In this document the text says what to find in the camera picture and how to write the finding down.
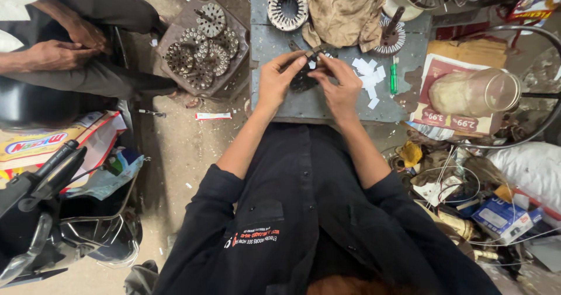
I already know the person's left hand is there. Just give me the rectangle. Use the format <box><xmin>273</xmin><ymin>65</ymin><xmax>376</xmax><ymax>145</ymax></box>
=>
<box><xmin>257</xmin><ymin>51</ymin><xmax>309</xmax><ymax>114</ymax></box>

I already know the person's right hand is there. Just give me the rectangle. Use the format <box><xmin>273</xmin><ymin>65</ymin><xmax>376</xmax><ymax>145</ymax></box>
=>
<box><xmin>308</xmin><ymin>54</ymin><xmax>363</xmax><ymax>123</ymax></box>

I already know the dark round stator core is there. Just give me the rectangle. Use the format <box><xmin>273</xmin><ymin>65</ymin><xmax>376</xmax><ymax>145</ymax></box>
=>
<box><xmin>289</xmin><ymin>61</ymin><xmax>321</xmax><ymax>93</ymax></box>

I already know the pile of white paper strips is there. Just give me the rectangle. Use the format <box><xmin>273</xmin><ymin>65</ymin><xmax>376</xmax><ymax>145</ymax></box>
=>
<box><xmin>352</xmin><ymin>58</ymin><xmax>387</xmax><ymax>110</ymax></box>

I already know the white and red flat packet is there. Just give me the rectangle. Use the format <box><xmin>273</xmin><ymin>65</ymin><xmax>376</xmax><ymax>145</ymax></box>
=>
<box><xmin>195</xmin><ymin>112</ymin><xmax>232</xmax><ymax>121</ymax></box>

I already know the stator core with shaft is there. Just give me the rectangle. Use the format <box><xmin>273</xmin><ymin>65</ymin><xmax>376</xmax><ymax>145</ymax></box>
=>
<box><xmin>372</xmin><ymin>6</ymin><xmax>407</xmax><ymax>57</ymax></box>

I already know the brown crumpled cloth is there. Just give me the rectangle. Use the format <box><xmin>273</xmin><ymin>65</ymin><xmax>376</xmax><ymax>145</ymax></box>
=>
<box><xmin>302</xmin><ymin>0</ymin><xmax>387</xmax><ymax>54</ymax></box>

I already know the pile of round slotted armatures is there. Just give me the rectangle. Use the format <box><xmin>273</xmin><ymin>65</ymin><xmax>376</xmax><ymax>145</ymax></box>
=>
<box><xmin>164</xmin><ymin>2</ymin><xmax>240</xmax><ymax>91</ymax></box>

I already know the red and white paper leaflet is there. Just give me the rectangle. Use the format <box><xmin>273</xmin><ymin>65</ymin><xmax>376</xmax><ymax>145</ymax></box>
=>
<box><xmin>410</xmin><ymin>53</ymin><xmax>505</xmax><ymax>138</ymax></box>

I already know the brown hexagonal tray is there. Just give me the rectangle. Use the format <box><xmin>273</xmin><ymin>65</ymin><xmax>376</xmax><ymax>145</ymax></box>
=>
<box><xmin>155</xmin><ymin>0</ymin><xmax>250</xmax><ymax>99</ymax></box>

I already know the clear glass jar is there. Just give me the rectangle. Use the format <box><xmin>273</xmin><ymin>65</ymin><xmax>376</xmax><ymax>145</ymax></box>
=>
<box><xmin>428</xmin><ymin>67</ymin><xmax>522</xmax><ymax>119</ymax></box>

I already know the person's black shirt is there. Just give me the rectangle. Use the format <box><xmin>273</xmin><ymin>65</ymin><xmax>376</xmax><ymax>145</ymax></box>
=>
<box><xmin>152</xmin><ymin>122</ymin><xmax>501</xmax><ymax>295</ymax></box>

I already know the pale blue plastic bag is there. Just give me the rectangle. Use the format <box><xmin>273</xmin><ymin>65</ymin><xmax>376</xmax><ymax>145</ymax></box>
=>
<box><xmin>63</xmin><ymin>148</ymin><xmax>145</xmax><ymax>200</ymax></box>

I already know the white sack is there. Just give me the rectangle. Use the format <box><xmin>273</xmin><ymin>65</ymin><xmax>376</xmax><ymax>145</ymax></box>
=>
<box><xmin>486</xmin><ymin>142</ymin><xmax>561</xmax><ymax>214</ymax></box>

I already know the blue and white small box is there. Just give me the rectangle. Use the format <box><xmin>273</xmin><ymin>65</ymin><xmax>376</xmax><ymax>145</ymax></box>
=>
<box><xmin>471</xmin><ymin>196</ymin><xmax>544</xmax><ymax>246</ymax></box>

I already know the red and yellow packet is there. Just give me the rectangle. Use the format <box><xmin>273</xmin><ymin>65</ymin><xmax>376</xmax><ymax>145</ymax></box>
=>
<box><xmin>504</xmin><ymin>0</ymin><xmax>561</xmax><ymax>26</ymax></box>

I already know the grey bag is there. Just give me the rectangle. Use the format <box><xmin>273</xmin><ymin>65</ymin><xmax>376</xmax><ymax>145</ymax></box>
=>
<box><xmin>124</xmin><ymin>260</ymin><xmax>159</xmax><ymax>295</ymax></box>

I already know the yellow printed carton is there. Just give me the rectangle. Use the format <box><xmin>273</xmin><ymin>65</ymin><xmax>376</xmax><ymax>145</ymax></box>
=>
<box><xmin>0</xmin><ymin>110</ymin><xmax>128</xmax><ymax>182</ymax></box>

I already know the black scooter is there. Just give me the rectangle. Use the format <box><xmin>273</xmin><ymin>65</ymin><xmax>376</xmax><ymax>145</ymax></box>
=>
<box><xmin>0</xmin><ymin>139</ymin><xmax>143</xmax><ymax>288</ymax></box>

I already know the silver ring stator core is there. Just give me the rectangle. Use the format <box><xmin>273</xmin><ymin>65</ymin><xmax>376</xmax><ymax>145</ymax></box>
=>
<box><xmin>267</xmin><ymin>0</ymin><xmax>309</xmax><ymax>32</ymax></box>

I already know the heap of wires and scrap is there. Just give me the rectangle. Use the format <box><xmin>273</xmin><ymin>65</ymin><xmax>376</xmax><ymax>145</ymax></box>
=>
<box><xmin>381</xmin><ymin>128</ymin><xmax>561</xmax><ymax>282</ymax></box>

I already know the round metal wire hoop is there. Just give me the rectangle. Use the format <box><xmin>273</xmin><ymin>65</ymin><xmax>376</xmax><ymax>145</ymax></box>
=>
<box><xmin>451</xmin><ymin>24</ymin><xmax>561</xmax><ymax>150</ymax></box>

